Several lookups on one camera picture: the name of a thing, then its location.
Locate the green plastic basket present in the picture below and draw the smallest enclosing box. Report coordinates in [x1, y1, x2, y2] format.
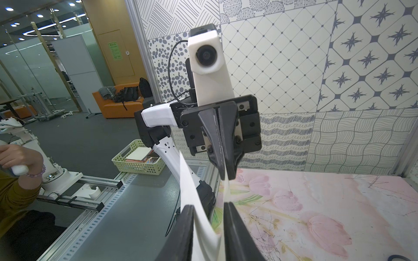
[112, 139, 166, 176]

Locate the person in olive sleeve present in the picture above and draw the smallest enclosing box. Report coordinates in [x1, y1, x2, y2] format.
[0, 169, 67, 261]

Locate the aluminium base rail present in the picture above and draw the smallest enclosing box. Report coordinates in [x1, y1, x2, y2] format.
[35, 156, 223, 261]

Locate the orange sofa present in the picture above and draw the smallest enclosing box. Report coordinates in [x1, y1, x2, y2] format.
[92, 82, 152, 119]

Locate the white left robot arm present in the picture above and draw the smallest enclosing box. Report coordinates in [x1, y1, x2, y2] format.
[135, 88, 262, 181]

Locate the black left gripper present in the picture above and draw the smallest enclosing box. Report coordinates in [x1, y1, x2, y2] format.
[179, 95, 262, 180]

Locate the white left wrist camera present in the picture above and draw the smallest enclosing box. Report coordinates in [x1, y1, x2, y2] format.
[188, 24, 235, 106]

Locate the person's hand with bracelet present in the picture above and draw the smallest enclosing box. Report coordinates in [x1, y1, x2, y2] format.
[1, 144, 44, 176]

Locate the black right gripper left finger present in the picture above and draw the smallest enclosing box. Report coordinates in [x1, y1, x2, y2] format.
[155, 205, 194, 261]

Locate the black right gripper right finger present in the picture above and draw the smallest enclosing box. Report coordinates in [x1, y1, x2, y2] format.
[224, 202, 265, 261]

